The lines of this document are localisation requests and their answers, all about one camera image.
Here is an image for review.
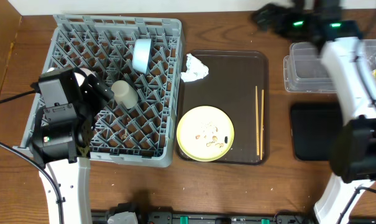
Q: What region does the grey plastic dish rack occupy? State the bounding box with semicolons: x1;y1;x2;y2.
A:
12;14;185;168

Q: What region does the white plastic cup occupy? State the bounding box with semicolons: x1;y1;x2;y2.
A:
111;80;139;109

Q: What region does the pink bowl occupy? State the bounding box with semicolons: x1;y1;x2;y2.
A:
74;68;94;86

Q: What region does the white napkin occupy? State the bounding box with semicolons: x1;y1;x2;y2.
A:
181;54;209;82

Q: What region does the black plastic bin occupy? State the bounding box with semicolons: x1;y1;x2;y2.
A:
290;102;342;161

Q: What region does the light blue bowl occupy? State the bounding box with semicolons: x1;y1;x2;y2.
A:
132;39;152;74

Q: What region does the yellow plate with crumbs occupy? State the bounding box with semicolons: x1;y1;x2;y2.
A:
177;106;235;162

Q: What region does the dark brown serving tray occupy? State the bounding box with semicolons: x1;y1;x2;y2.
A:
178;50;270;166

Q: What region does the clear plastic bin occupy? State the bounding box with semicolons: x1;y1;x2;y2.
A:
283;39;376;93

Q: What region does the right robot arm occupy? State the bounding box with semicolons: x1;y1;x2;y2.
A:
252;1;376;223

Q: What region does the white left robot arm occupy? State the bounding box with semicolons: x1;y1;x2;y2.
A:
0;68;113;223

